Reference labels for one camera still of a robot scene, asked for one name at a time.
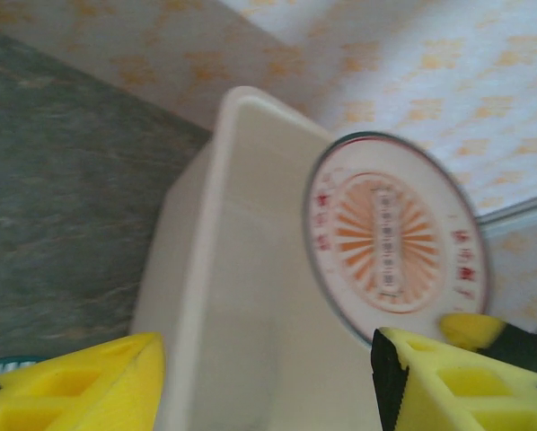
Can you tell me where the aluminium frame post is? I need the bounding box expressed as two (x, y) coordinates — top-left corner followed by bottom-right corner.
(474, 191), (537, 239)

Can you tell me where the white plastic bin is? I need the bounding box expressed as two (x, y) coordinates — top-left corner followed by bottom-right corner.
(131, 85), (384, 431)

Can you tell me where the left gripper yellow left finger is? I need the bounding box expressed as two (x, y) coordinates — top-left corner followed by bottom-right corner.
(0, 330), (167, 431)

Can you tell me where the white plate teal striped rim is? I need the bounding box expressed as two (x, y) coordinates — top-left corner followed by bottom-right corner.
(0, 355), (45, 383)

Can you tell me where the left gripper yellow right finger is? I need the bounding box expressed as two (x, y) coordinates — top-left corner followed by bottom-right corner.
(370, 326), (537, 431)

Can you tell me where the orange sunburst print plate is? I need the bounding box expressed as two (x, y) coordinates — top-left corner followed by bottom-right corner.
(300, 130), (494, 349)

